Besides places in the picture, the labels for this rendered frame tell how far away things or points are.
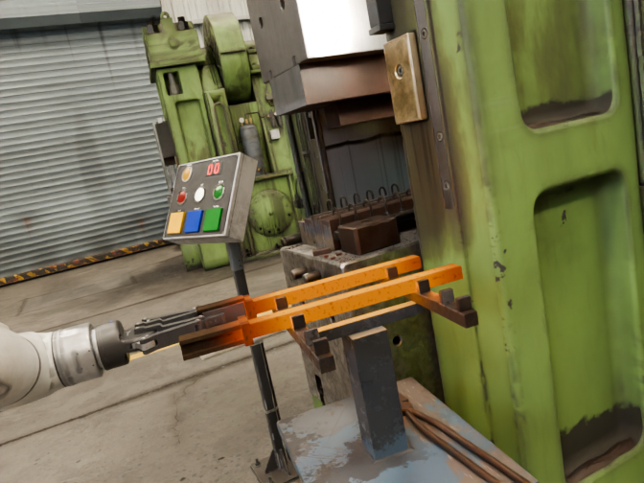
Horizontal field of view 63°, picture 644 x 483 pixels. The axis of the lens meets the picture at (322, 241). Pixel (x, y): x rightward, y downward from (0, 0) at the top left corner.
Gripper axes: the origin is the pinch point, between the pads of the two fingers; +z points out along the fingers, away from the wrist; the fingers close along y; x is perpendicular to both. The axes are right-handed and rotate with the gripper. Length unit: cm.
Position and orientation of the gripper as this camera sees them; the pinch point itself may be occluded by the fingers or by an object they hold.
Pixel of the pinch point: (224, 313)
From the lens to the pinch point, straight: 91.8
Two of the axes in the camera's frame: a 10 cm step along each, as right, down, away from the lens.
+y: 3.0, 1.2, -9.5
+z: 9.4, -2.4, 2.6
